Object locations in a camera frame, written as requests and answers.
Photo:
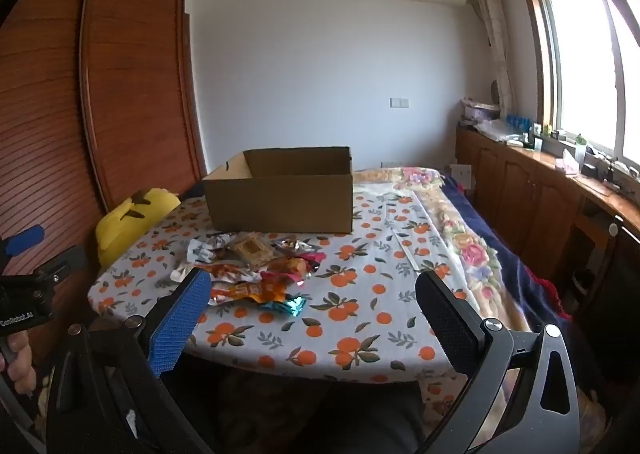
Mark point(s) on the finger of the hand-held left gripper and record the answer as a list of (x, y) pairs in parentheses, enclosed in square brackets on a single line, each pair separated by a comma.
[(25, 238)]

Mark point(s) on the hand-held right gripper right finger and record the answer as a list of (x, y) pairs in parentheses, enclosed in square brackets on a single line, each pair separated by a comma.
[(445, 314)]

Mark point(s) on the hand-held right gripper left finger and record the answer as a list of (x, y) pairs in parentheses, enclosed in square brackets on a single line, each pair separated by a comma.
[(180, 314)]

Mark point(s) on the white blue snack packet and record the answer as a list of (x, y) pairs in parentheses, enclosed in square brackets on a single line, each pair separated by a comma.
[(207, 246)]

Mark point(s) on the pile of mixed snacks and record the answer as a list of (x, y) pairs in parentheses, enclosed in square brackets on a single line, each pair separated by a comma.
[(260, 274)]

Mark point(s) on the cardboard box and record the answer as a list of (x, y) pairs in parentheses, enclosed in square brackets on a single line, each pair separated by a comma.
[(280, 204)]

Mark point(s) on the person's left hand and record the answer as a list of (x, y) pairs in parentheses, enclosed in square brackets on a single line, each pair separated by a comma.
[(19, 369)]

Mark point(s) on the floral blanket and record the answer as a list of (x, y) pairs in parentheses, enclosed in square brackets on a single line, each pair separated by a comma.
[(465, 239)]

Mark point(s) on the orange fruit print tablecloth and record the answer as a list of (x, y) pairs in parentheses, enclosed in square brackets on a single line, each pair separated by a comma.
[(350, 304)]

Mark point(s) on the yellow plush toy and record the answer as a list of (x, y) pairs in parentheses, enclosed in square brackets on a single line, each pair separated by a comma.
[(125, 229)]

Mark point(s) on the white paper box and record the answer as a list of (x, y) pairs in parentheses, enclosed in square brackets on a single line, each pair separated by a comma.
[(461, 177)]

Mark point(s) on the wooden window cabinet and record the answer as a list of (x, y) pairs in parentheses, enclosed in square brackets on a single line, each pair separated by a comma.
[(520, 194)]

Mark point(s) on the wooden slatted wardrobe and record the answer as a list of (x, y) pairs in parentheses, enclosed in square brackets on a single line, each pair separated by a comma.
[(125, 84)]

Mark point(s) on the clear plastic bags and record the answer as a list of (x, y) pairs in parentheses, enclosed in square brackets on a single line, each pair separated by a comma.
[(497, 130)]

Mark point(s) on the tissue box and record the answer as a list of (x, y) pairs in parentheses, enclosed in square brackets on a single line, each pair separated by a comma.
[(566, 163)]

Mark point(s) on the row of blue bottles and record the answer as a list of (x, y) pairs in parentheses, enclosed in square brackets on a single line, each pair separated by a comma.
[(517, 120)]

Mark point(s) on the stack of small boxes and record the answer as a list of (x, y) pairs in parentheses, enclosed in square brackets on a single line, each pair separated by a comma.
[(477, 109)]

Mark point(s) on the small round fan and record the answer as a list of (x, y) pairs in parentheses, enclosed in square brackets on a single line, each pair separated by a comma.
[(496, 90)]

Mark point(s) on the wooden framed window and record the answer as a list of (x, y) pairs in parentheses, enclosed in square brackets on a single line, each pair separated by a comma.
[(585, 74)]

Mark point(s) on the pale patterned curtain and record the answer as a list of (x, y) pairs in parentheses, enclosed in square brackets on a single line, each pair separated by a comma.
[(495, 34)]

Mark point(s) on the white wall switch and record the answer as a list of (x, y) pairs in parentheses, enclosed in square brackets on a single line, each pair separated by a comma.
[(399, 103)]

